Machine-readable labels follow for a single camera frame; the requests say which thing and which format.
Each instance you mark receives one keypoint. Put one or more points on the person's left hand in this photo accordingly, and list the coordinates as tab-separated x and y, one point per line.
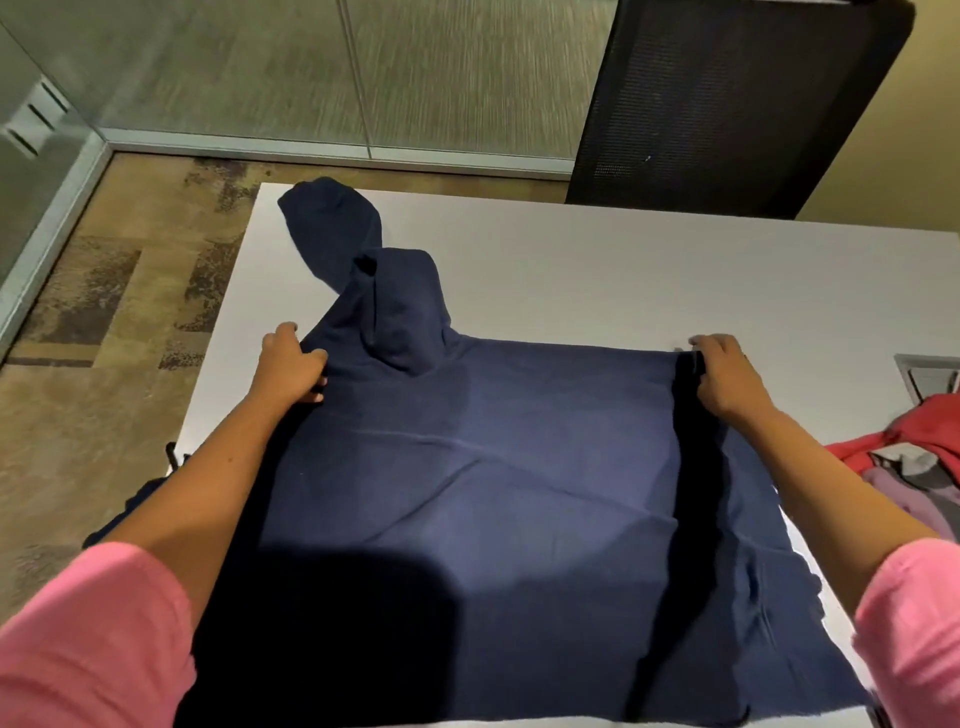
289	367

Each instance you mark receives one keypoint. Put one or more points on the person's right hand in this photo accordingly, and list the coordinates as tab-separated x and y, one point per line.
727	382

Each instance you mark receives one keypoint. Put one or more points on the red garment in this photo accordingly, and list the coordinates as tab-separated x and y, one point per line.
922	431

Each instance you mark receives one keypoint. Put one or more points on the mauve striped t-shirt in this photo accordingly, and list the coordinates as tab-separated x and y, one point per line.
915	487

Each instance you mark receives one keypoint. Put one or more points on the navy blue hoodie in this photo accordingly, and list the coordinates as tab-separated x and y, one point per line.
525	487

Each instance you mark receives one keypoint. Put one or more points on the person's left forearm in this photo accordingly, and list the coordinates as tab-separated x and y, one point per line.
202	495

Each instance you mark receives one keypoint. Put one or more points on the person's right forearm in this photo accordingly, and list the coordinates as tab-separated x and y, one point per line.
832	502

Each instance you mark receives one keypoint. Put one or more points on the person's right pink sleeve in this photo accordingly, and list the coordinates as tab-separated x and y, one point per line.
915	630

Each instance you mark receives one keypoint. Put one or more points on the person's pink sleeve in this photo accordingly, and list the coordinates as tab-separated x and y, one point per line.
90	645
915	630

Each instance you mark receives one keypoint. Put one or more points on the person's left pink sleeve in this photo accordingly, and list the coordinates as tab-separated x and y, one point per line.
90	645

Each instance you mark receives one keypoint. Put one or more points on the black mesh office chair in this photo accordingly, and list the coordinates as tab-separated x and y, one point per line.
735	105

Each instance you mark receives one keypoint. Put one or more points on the metal glass door bracket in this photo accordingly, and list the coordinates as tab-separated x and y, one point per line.
36	118

